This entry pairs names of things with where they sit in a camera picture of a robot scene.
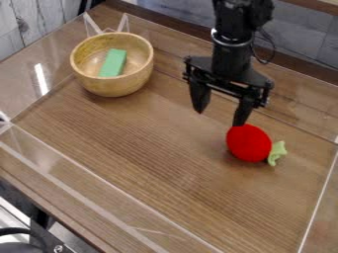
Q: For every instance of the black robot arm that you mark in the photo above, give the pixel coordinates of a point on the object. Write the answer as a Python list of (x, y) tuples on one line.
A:
[(241, 17)]

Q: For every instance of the black metal bracket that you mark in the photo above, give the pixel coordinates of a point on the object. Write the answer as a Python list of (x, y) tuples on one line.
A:
[(45, 240)]

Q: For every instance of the clear acrylic tray wall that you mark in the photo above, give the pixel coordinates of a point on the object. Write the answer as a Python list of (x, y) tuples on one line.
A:
[(133, 171)]

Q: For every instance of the green rectangular stick block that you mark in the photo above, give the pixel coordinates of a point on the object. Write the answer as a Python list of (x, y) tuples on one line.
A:
[(114, 63)]

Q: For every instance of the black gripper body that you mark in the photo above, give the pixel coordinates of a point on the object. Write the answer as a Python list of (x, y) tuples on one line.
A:
[(226, 71)]

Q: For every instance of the red plush strawberry toy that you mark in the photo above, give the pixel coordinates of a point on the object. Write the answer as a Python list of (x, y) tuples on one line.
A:
[(252, 145)]

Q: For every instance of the light wooden bowl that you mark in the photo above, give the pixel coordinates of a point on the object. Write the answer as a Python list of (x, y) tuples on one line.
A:
[(87, 57)]

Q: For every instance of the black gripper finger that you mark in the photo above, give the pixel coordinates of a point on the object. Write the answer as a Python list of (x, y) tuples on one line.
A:
[(200, 95), (244, 111)]

